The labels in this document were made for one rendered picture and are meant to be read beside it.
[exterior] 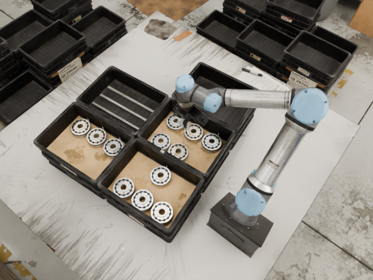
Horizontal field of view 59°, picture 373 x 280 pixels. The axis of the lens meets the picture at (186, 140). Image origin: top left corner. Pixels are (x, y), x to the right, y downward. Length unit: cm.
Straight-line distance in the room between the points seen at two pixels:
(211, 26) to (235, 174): 170
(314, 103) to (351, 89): 218
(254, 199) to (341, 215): 147
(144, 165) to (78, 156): 34
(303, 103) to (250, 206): 43
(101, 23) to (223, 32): 107
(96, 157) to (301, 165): 110
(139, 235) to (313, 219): 139
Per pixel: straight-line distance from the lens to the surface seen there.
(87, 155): 173
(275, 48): 288
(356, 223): 272
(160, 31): 242
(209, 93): 130
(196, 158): 166
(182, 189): 159
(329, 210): 267
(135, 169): 165
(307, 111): 118
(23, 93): 286
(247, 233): 146
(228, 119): 180
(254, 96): 136
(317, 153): 198
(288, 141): 123
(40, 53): 277
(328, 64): 274
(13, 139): 209
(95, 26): 304
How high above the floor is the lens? 231
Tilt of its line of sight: 60 degrees down
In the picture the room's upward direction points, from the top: 2 degrees clockwise
